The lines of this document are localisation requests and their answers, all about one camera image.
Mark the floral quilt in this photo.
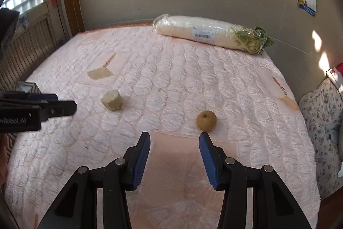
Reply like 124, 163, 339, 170
299, 79, 343, 200

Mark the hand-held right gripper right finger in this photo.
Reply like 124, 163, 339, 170
199, 132, 313, 229

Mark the red white plastic bag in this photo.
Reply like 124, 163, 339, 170
327, 63, 343, 90

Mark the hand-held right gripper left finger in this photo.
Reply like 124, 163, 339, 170
38, 132, 151, 229

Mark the plastic-wrapped white daikon radish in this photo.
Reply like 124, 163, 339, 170
152, 14, 274, 56

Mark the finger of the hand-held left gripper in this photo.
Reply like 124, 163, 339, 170
0, 100, 77, 122
0, 93, 59, 103

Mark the brown longan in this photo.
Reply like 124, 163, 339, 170
196, 110, 217, 131

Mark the striped cardboard box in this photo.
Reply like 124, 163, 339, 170
0, 81, 40, 165

